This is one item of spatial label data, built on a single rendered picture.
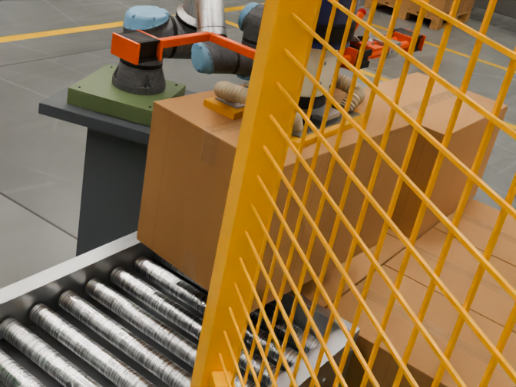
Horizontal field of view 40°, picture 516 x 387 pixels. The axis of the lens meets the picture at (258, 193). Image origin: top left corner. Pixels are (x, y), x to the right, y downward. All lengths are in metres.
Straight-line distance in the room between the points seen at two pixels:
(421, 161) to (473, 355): 0.70
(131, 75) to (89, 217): 0.58
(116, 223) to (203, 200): 1.06
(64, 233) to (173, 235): 1.44
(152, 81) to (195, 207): 0.90
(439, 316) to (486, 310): 0.18
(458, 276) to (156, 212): 1.06
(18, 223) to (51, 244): 0.22
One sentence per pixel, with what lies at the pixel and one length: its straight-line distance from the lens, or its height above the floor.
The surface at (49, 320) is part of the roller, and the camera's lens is 1.84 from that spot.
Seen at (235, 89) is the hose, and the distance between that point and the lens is 1.68.
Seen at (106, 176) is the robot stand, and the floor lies 0.48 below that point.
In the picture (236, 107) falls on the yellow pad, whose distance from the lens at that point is 1.75.
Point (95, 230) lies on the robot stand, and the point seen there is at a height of 0.24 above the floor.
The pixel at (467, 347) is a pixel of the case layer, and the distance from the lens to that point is 2.11.
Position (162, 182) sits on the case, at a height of 0.87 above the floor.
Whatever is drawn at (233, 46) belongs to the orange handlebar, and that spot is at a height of 1.20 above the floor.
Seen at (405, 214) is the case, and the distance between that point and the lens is 2.52.
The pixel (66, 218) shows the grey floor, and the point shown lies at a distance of 3.32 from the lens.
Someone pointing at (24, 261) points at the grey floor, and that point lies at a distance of 3.02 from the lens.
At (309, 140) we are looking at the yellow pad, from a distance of 1.66.
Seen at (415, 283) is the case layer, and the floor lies 0.54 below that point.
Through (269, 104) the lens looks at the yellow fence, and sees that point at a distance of 0.83.
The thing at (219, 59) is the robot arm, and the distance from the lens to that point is 2.09.
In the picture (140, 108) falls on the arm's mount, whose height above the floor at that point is 0.81.
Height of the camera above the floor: 1.69
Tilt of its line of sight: 26 degrees down
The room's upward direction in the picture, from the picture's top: 12 degrees clockwise
